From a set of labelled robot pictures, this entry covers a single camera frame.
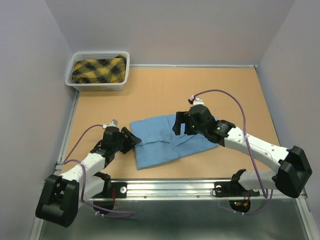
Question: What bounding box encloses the light blue long sleeve shirt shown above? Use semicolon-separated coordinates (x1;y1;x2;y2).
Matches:
130;114;218;170

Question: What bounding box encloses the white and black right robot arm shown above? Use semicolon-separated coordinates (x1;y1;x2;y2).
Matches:
172;104;313;198

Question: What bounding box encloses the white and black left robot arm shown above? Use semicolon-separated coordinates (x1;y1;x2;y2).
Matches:
35;125;141;228

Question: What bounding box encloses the white plastic basket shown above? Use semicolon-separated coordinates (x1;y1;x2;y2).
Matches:
65;50;130;92

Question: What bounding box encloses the yellow plaid shirt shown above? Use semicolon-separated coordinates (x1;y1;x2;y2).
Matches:
71;55;127;84

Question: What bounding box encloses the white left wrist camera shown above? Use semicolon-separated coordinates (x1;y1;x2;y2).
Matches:
102;119;118;129

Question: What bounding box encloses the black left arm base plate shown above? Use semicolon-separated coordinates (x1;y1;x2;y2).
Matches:
93;181;128;210

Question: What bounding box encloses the aluminium mounting rail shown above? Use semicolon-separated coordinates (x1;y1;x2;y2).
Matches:
87;177;307;201

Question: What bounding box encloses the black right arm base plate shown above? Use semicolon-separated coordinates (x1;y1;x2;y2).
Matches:
211;181;260;214

